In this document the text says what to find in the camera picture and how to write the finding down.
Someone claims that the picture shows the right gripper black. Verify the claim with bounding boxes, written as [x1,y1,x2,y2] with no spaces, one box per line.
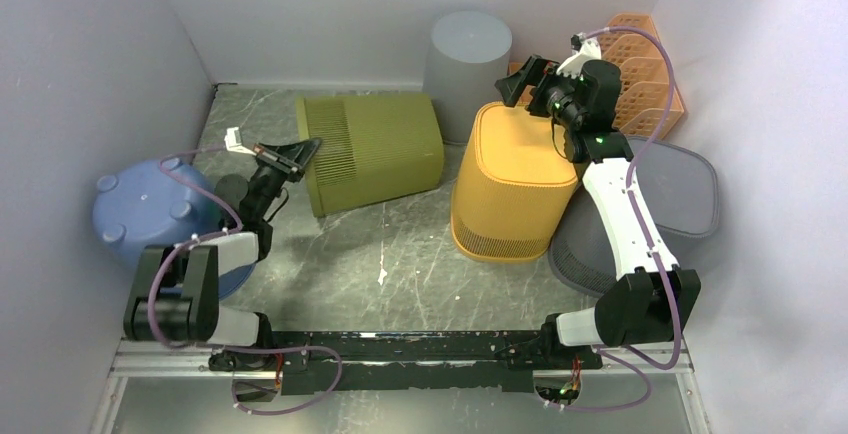
[495,54,583,130]

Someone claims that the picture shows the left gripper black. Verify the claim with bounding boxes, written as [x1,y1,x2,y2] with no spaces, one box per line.
[251,138,324,221]

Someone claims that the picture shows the light grey plastic bin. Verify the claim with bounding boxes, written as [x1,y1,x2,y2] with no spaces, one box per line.
[423,10,513,145]

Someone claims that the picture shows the olive green mesh bin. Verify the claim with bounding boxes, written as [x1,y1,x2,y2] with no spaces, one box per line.
[295,92,445,218]

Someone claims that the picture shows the yellow mesh bin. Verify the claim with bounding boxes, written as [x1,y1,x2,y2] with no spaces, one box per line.
[450,102,579,263]

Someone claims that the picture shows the blue plastic bin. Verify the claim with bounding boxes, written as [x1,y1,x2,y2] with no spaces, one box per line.
[92,159,222,274]

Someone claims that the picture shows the dark grey mesh bin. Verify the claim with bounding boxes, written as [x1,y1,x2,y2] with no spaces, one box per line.
[547,141,720,297]

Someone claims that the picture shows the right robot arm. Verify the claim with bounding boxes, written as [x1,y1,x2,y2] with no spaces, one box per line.
[495,56,701,368]

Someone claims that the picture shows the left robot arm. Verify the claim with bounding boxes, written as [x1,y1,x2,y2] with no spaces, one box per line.
[123,129,322,372]

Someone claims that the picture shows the orange plastic file organizer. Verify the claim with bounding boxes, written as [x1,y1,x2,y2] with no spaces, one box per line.
[507,12,686,141]

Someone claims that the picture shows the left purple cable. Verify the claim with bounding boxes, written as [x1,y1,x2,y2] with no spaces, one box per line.
[146,146,344,417]

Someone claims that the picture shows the purple cable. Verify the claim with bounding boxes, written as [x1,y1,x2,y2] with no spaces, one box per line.
[543,25,684,412]
[146,146,344,417]

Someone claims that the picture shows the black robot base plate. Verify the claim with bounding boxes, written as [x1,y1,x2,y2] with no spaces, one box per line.
[208,327,603,395]

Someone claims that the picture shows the aluminium rail frame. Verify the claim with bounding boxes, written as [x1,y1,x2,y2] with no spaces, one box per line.
[92,341,711,433]

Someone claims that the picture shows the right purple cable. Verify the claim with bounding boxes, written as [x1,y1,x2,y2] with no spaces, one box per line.
[543,25,684,412]

